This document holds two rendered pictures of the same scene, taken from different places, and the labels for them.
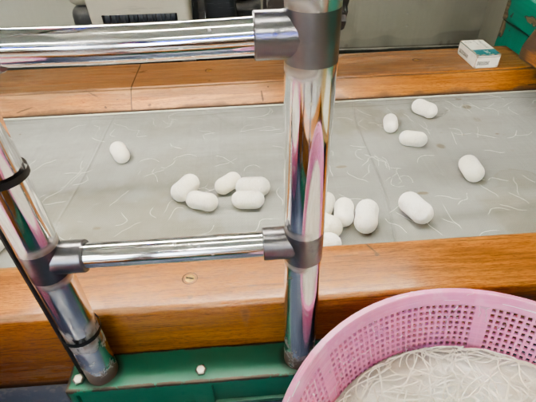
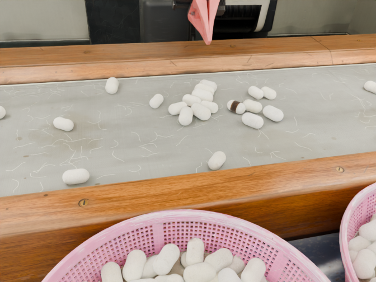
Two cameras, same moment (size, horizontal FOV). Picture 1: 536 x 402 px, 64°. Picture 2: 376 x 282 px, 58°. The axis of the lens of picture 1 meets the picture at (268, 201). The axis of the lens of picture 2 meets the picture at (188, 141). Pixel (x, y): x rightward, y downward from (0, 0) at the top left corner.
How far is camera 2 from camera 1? 0.63 m
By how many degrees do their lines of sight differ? 10
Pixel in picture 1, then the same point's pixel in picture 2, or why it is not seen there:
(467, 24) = (342, 19)
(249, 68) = not seen: outside the picture
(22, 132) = (283, 78)
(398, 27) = (298, 20)
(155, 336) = not seen: outside the picture
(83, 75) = (286, 42)
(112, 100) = (320, 58)
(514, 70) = not seen: outside the picture
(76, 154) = (339, 89)
